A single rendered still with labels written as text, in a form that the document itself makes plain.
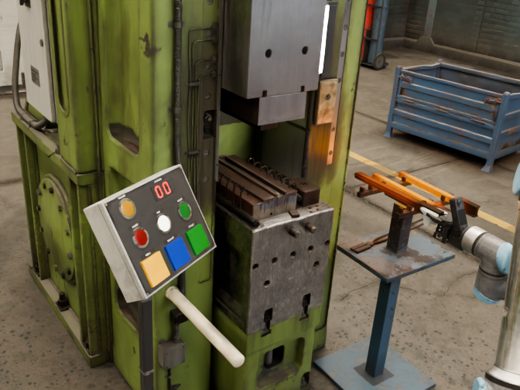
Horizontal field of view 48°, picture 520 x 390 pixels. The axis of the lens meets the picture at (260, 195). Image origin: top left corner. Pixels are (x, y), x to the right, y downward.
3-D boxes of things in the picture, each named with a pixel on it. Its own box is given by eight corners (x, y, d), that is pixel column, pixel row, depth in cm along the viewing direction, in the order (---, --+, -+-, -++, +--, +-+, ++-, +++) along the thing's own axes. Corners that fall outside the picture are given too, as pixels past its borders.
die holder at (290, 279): (323, 305, 240) (335, 207, 221) (247, 336, 219) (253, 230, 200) (245, 246, 280) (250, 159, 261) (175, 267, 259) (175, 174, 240)
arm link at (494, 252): (500, 280, 184) (508, 253, 179) (467, 261, 193) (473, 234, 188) (518, 271, 188) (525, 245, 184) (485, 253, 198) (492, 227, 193)
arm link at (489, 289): (508, 309, 190) (518, 278, 185) (472, 303, 192) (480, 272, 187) (504, 293, 199) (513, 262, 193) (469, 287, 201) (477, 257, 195)
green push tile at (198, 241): (211, 245, 177) (201, 222, 176) (196, 255, 171) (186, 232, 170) (207, 246, 178) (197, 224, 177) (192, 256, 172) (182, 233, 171)
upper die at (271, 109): (304, 118, 203) (306, 91, 199) (258, 125, 191) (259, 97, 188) (237, 89, 233) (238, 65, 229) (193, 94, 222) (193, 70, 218)
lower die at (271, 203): (295, 210, 217) (297, 189, 214) (251, 221, 206) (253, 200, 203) (233, 171, 248) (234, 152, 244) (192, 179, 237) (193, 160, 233)
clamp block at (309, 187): (319, 203, 224) (321, 187, 221) (302, 207, 219) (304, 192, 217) (300, 191, 233) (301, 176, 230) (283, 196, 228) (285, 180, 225)
